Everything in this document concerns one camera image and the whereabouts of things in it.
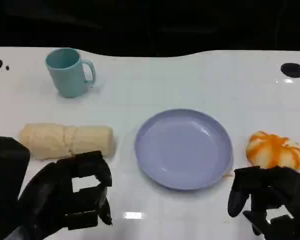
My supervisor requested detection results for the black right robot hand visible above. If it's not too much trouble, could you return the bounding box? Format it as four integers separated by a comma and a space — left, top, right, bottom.
227, 165, 300, 240

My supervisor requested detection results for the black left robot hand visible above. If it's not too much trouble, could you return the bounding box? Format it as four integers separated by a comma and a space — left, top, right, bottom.
4, 150, 114, 240

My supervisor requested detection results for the beige towel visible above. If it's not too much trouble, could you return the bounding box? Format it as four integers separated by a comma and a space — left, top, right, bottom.
18, 122, 115, 161

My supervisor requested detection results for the orange and white bread roll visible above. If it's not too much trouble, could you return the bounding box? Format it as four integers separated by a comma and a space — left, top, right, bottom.
245, 130, 300, 170

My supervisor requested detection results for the lilac plate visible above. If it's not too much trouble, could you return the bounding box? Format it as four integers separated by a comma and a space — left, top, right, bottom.
134, 108, 234, 192

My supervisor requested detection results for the pale green mug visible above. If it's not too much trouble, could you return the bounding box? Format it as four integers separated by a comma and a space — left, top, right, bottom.
45, 48, 97, 98

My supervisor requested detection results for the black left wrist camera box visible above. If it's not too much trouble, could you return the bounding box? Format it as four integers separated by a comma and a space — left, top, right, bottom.
0, 135, 31, 202

